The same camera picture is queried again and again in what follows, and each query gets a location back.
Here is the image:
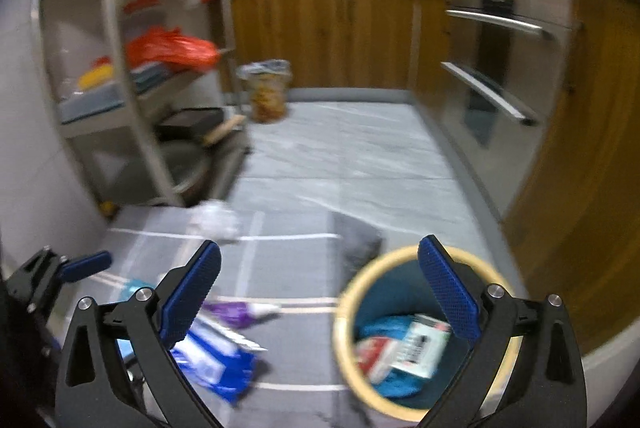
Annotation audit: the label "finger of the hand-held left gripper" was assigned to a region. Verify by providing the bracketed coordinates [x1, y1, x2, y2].
[14, 247, 113, 310]

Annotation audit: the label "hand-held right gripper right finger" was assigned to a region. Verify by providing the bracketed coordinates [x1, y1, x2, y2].
[417, 234, 587, 428]

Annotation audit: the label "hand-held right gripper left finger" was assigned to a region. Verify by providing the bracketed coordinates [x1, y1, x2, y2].
[54, 239, 223, 428]

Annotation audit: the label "purple bottle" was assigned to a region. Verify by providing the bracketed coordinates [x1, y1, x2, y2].
[202, 300, 283, 329]

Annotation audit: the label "teal printed wrapper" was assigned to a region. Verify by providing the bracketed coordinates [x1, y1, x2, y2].
[117, 278, 161, 304]

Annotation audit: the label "blue bin yellow rim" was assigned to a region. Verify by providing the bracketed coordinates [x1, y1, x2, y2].
[334, 245, 523, 423]

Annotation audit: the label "white printed packet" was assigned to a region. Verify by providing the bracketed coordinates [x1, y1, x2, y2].
[387, 314, 452, 380]

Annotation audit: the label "blue white packet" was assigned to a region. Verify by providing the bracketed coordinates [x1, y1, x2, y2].
[116, 315, 268, 405]

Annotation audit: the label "clear plastic bag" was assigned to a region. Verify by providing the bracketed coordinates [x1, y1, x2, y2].
[189, 200, 242, 243]

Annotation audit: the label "red floral packet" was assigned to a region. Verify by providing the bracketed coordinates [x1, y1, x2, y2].
[356, 335, 401, 384]

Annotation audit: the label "blue plastic bag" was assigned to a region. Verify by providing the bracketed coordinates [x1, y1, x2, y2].
[356, 315, 426, 400]

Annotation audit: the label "grey checked mat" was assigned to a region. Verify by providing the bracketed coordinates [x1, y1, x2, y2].
[65, 203, 531, 428]

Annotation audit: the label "metal wok lid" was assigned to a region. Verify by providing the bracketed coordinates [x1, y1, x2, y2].
[160, 143, 213, 204]

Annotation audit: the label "grey blue tray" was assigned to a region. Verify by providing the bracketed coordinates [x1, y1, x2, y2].
[57, 85, 126, 124]

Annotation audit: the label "yellow packet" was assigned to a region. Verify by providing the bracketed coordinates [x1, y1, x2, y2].
[77, 65, 116, 90]

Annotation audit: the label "waste basket with plastic liner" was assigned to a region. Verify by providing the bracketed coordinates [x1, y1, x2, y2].
[236, 59, 292, 124]

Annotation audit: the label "stainless built-in oven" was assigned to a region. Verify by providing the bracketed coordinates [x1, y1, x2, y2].
[440, 0, 576, 149]

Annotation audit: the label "metal shelf rack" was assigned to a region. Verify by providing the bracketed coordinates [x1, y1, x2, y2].
[32, 0, 251, 209]

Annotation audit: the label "clear container red lid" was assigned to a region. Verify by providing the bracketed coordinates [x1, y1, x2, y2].
[120, 0, 166, 54]

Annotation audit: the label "wooden kitchen cabinets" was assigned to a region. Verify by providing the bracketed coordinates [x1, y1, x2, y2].
[230, 0, 640, 354]

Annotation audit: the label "black pan wooden handle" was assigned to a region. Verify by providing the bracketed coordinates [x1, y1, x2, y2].
[155, 108, 248, 146]

